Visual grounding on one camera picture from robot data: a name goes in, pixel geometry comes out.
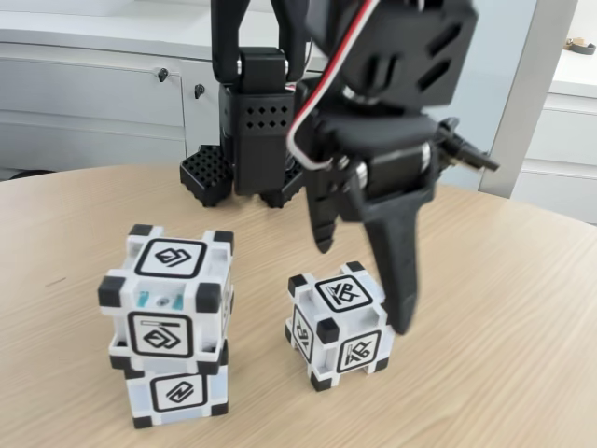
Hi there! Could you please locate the white cube with zigzag symbol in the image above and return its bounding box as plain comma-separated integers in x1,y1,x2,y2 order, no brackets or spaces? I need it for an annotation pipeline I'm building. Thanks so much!
123,344,231,430

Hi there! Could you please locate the white cube with crossed symbol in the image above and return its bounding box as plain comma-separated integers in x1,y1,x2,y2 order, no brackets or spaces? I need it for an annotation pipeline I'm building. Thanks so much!
285,261,396,392

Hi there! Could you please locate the red and white servo cable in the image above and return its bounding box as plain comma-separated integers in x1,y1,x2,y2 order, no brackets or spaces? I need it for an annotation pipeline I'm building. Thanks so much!
285,0,380,172

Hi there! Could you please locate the bare circuit board camera module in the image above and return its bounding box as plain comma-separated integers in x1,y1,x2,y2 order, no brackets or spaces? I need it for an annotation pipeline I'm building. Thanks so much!
431,116,502,177

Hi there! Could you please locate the white drawer unit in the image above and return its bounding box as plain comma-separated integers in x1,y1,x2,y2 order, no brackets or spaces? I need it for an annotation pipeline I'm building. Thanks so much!
512,46,597,225

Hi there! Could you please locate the white cube with square symbol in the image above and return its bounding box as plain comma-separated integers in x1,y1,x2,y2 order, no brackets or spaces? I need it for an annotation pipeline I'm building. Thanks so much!
96,223,236,375

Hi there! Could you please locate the grey structural pillar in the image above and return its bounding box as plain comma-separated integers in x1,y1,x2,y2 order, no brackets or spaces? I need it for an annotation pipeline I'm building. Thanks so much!
478,0,582,195

